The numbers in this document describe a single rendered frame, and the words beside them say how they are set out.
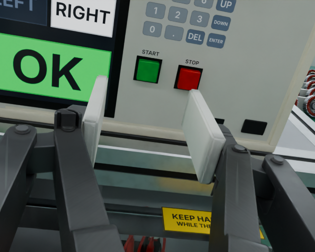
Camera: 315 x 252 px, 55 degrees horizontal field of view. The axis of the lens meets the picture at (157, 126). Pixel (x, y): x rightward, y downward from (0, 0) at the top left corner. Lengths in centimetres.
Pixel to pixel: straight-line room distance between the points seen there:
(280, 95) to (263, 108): 2
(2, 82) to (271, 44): 24
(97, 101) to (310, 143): 29
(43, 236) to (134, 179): 32
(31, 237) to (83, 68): 38
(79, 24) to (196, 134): 14
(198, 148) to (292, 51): 16
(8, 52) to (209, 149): 20
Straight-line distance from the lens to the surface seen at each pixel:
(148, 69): 27
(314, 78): 223
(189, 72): 27
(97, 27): 27
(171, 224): 28
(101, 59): 27
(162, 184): 30
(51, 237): 59
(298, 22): 30
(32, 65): 29
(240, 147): 16
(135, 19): 27
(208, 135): 16
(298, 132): 42
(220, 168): 16
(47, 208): 32
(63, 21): 27
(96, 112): 16
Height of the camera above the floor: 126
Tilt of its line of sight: 27 degrees down
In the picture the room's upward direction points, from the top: 12 degrees clockwise
